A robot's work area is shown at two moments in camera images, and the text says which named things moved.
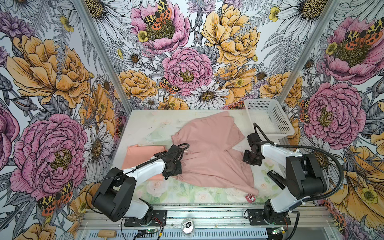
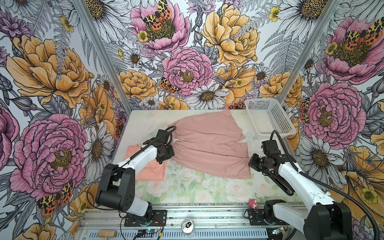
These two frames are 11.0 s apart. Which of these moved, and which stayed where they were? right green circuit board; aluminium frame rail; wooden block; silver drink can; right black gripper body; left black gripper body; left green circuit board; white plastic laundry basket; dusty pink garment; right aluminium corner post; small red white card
Moved: left black gripper body; right black gripper body; small red white card; dusty pink garment
Stayed: left green circuit board; right aluminium corner post; wooden block; white plastic laundry basket; right green circuit board; aluminium frame rail; silver drink can
